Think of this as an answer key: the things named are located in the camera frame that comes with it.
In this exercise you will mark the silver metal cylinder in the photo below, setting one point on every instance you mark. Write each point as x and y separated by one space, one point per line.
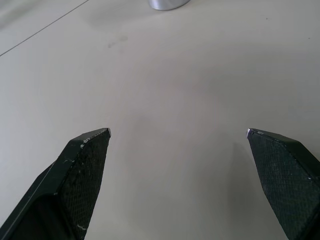
166 3

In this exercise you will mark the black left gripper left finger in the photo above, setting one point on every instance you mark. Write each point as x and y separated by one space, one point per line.
72 185

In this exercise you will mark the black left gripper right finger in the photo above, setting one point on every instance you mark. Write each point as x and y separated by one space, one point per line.
282 182

